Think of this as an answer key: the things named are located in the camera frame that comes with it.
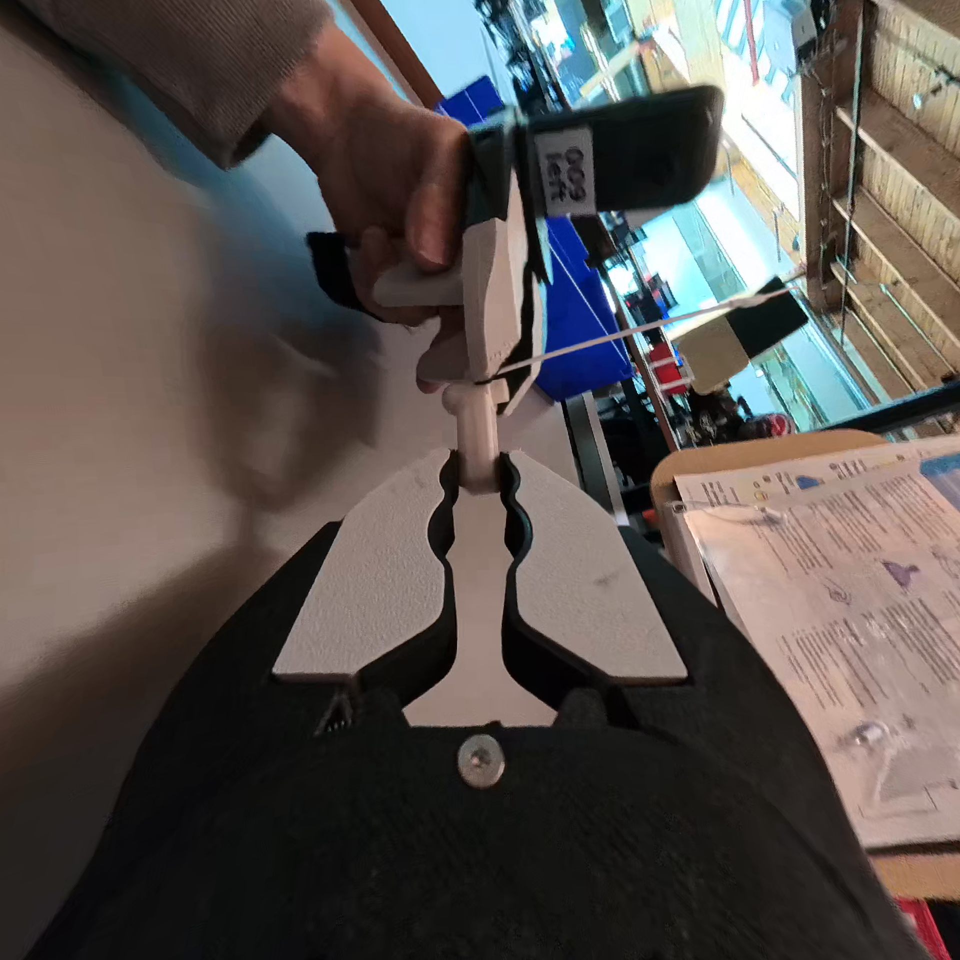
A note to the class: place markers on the red plastic bin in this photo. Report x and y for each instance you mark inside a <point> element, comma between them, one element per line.
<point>664,367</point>

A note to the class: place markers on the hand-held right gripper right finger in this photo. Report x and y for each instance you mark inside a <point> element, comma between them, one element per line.
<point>592,592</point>

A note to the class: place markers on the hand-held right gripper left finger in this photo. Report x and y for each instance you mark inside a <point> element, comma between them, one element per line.
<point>367,585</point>

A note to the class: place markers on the black and cream board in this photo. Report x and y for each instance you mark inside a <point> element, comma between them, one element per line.
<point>757,322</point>

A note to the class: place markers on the white table with wooden edge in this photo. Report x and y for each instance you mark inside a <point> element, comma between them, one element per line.
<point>435,37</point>

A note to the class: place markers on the blue plastic bin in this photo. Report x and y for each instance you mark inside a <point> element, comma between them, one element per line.
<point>585,337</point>

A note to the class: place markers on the person's left hand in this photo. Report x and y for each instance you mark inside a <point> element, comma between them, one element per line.
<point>375,165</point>

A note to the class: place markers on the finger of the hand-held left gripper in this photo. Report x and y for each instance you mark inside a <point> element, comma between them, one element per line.
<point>517,397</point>
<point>491,300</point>

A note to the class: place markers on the wooden document stand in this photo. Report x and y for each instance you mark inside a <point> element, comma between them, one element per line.
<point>712,457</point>

